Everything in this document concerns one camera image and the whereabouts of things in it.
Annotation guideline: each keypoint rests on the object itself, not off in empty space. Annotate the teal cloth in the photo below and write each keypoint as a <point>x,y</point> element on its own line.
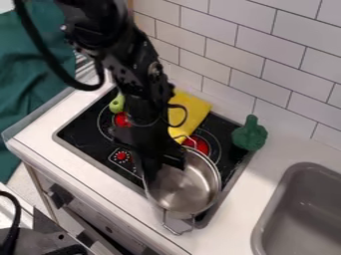
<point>26,83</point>

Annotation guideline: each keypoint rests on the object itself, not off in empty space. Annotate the green toy broccoli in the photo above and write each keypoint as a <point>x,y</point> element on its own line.
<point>249,134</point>

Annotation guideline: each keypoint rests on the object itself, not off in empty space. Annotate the silver pot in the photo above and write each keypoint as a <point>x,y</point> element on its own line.
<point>195,189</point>

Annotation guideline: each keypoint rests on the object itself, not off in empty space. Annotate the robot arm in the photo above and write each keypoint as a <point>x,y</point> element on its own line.
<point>120,40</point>

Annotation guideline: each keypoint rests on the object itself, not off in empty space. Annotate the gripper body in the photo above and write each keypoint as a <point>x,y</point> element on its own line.
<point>148,132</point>

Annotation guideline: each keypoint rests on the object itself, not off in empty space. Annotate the toy sink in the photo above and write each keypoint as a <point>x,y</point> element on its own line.
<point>306,215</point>

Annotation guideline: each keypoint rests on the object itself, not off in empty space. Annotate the yellow cloth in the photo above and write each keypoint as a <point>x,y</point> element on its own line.
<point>195,109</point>

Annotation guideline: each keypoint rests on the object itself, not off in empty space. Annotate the light green toy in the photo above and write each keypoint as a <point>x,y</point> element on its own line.
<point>117,103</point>

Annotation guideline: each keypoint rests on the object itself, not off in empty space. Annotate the toy stove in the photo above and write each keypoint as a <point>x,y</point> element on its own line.
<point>88,132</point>

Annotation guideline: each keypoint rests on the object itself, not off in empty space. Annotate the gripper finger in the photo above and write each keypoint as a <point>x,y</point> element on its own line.
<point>175,163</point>
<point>151,174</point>

